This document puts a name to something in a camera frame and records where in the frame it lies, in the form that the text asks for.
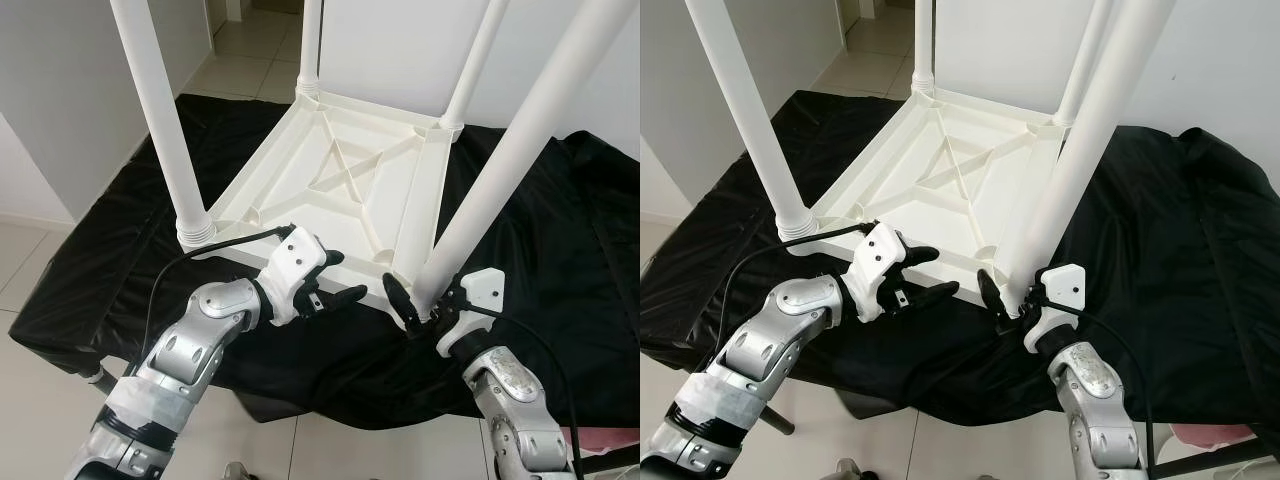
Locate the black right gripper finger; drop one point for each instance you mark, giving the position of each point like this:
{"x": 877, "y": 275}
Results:
{"x": 402, "y": 302}
{"x": 994, "y": 293}

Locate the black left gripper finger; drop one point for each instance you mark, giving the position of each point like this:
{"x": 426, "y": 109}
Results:
{"x": 342, "y": 298}
{"x": 930, "y": 294}
{"x": 920, "y": 255}
{"x": 331, "y": 259}

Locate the white plastic table leg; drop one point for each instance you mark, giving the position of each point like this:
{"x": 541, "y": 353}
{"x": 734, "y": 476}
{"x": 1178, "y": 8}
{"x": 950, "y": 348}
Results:
{"x": 520, "y": 140}
{"x": 478, "y": 60}
{"x": 160, "y": 110}
{"x": 1085, "y": 55}
{"x": 1090, "y": 130}
{"x": 745, "y": 110}
{"x": 923, "y": 45}
{"x": 310, "y": 45}

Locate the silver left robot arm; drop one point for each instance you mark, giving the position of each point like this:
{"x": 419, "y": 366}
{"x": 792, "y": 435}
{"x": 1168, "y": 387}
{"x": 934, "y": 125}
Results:
{"x": 770, "y": 345}
{"x": 180, "y": 350}

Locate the grey robot foot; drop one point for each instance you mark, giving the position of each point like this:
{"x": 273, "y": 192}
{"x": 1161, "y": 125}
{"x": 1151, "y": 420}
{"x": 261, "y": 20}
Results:
{"x": 237, "y": 471}
{"x": 847, "y": 470}

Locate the pink stool seat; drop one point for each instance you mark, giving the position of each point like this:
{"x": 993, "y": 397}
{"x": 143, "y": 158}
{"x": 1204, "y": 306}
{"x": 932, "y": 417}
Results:
{"x": 1215, "y": 435}
{"x": 610, "y": 438}

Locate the black metal bar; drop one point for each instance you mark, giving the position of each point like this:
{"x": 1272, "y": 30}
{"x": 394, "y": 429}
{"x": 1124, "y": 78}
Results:
{"x": 610, "y": 463}
{"x": 1220, "y": 458}

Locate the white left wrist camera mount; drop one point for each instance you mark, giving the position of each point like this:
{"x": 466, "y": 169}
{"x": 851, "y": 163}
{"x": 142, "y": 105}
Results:
{"x": 295, "y": 265}
{"x": 878, "y": 262}

